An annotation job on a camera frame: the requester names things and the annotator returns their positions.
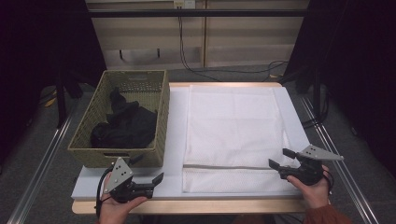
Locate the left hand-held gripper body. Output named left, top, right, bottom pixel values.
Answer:
left=103, top=157, right=155, bottom=204

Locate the aluminium floor rail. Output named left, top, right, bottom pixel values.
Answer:
left=300, top=96, right=379, bottom=224
left=7, top=102, right=78, bottom=224

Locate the black horizontal bar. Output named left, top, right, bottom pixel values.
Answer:
left=88, top=8, right=309, bottom=18

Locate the black hanging wall cable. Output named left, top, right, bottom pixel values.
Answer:
left=177, top=7, right=289, bottom=82

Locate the white mesh laundry bag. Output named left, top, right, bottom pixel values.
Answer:
left=181, top=85, right=300, bottom=194

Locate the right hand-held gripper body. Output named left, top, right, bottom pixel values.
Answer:
left=278, top=144, right=345, bottom=187

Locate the green woven basket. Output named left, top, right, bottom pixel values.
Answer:
left=67, top=69, right=171, bottom=169

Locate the person's right hand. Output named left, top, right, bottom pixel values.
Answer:
left=285, top=164, right=333, bottom=210

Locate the black curtain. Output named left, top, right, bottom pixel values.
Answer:
left=284, top=0, right=396, bottom=180
left=0, top=0, right=107, bottom=164

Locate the person's left hand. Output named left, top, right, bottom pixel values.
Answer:
left=98, top=172, right=149, bottom=224

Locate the black floor cable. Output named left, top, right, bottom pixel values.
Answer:
left=301, top=92, right=331, bottom=129

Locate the right hand-held gripper cable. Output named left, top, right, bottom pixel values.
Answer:
left=322, top=169, right=335, bottom=196

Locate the white wall socket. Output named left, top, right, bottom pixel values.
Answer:
left=173, top=0, right=196, bottom=9

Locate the black garment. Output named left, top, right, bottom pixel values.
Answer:
left=90, top=87, right=158, bottom=149

